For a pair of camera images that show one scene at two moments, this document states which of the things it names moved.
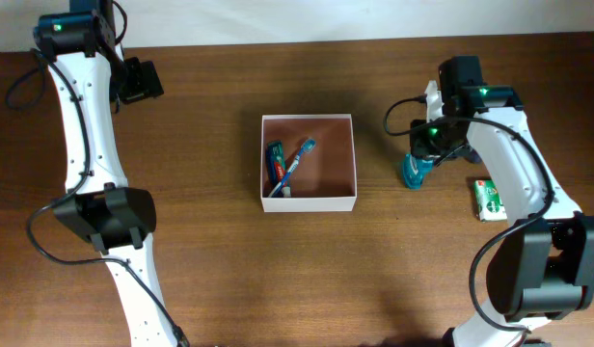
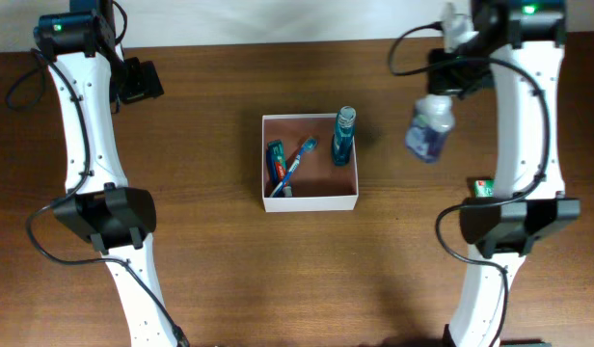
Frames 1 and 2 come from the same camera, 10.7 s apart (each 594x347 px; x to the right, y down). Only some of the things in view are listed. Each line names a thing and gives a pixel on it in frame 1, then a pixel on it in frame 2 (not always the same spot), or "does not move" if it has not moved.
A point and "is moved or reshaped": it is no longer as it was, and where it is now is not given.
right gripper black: [421, 146] → [438, 81]
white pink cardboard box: [324, 177] does not move
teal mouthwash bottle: [415, 168] → [342, 141]
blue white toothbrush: [307, 146] does not move
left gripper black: [148, 81] does not move
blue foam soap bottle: [472, 155] is moved or reshaped
